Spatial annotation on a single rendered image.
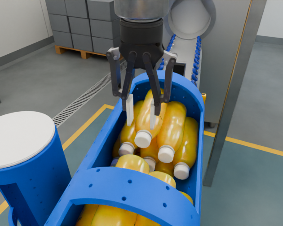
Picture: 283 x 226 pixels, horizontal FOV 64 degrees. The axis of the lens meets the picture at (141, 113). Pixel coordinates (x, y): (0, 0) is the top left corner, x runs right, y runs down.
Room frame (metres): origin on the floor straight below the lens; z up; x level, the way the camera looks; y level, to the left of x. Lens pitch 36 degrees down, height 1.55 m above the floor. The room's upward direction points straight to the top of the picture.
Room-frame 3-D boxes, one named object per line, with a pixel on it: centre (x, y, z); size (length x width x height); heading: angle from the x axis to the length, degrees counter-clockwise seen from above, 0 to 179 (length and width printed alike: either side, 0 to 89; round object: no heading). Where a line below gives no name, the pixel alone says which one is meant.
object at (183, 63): (1.05, -0.17, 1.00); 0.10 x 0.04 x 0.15; 76
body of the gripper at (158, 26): (0.40, 0.00, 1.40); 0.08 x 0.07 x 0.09; 76
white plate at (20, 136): (0.56, 0.44, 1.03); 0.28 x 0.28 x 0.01
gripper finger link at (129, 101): (0.41, 0.03, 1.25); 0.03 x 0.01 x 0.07; 166
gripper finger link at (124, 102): (0.41, 0.04, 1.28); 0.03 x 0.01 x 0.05; 76
